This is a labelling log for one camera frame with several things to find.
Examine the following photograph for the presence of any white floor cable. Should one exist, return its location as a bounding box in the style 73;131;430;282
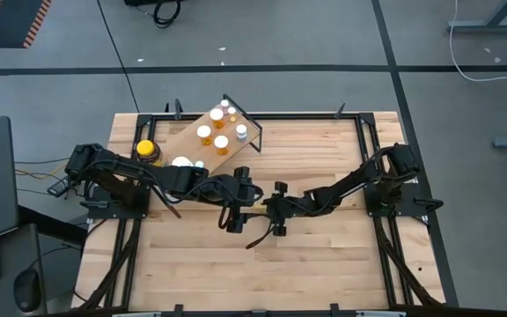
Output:
450;0;507;83

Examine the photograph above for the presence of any black mat orange striped edge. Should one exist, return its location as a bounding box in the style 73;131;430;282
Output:
0;0;55;49

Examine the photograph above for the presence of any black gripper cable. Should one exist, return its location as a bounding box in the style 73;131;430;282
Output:
245;222;277;250
217;205;233;231

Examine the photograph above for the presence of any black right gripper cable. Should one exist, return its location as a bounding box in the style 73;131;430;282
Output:
245;222;277;250

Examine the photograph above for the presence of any wooden shelf black metal frame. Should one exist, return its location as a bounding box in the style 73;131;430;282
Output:
135;93;264;220

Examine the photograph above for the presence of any black remote control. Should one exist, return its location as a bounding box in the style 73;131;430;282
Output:
46;178;70;198

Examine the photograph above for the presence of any orange pill bottle white cap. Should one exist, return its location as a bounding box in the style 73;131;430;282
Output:
213;134;231;157
209;107;225;129
196;124;213;147

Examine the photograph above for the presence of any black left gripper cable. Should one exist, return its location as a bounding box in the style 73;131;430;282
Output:
217;205;233;231

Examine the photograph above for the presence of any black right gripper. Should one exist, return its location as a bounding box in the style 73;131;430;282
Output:
260;181;314;238

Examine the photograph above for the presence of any grey metal table base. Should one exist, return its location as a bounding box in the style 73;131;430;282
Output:
446;0;507;35

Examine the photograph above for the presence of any coiled black cable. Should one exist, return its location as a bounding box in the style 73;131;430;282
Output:
152;0;183;28

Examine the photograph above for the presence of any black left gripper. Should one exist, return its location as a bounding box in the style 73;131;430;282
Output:
217;166;264;234

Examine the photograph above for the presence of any brown bottle yellow lid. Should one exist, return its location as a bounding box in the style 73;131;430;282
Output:
136;139;165;167

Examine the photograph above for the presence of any thin black floor cable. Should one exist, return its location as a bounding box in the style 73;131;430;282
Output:
96;0;141;113

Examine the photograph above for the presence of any black computer mouse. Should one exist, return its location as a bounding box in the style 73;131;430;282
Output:
13;268;42;313

